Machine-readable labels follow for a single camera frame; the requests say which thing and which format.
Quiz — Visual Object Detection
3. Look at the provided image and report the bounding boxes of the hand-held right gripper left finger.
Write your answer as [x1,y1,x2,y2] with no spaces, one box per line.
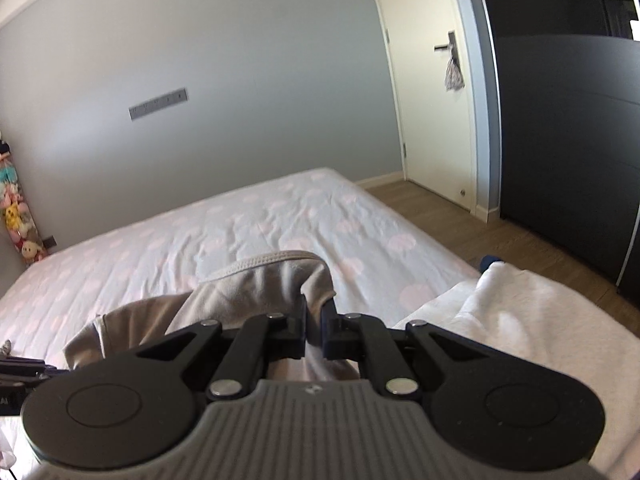
[137,295,307,402]

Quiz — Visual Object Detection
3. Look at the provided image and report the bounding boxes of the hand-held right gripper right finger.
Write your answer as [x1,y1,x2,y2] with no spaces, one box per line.
[320,306,494,401]

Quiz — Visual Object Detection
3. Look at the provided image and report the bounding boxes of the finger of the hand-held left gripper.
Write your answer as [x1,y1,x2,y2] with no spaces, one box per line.
[0,357,58,382]

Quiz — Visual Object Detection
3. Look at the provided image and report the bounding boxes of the taupe long-sleeve shirt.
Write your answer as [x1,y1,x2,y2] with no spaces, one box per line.
[65,250,362,386]

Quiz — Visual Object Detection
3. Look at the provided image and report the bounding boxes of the clear tube of plush toys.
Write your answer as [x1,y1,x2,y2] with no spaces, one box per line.
[0,135,49,267]

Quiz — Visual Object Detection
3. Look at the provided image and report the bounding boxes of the bed with pink-dotted sheet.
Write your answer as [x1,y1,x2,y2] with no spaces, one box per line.
[0,167,483,480]

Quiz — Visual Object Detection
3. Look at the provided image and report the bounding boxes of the white fleece cloth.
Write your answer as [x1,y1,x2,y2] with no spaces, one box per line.
[394,260,640,480]

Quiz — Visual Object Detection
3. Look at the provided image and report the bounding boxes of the cream door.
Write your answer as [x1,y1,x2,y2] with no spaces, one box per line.
[366,0,482,213]

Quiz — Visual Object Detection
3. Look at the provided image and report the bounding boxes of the patterned cloth pouch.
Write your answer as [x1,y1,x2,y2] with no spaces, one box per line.
[443,52,465,92]

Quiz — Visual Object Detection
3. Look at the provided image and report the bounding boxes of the dark wardrobe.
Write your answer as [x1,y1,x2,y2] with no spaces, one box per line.
[472,0,640,307]

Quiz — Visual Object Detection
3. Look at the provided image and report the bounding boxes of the grey wall socket panel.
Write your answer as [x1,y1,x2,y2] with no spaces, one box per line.
[129,88,189,122]

